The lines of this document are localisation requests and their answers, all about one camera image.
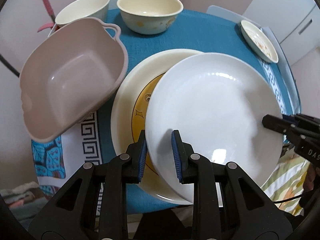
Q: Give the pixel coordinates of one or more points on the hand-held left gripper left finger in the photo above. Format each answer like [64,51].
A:
[143,155]

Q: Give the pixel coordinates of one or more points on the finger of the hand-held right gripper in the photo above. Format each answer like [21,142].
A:
[272,123]
[307,121]

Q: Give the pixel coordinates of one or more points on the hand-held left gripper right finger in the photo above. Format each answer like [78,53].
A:
[175,157]

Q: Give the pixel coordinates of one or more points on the white round plate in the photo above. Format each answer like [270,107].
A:
[215,100]

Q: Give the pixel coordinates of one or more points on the cream plate with yellow print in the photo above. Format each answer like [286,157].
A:
[130,92]

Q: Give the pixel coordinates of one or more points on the cream bowl with printed outside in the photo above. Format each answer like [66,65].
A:
[150,7]

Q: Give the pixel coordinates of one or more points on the cream bowl with pale green outside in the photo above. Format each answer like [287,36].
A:
[82,7]

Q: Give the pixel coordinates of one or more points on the striped blanket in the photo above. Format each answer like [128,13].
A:
[287,177]

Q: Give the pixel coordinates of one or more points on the small printed plate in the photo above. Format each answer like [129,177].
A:
[260,40]

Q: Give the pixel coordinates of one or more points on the white cabinet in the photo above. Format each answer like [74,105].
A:
[282,7]

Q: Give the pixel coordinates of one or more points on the blue patterned cloth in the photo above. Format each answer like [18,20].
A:
[200,30]

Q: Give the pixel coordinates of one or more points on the folded cloth pile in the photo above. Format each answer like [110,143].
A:
[20,200]

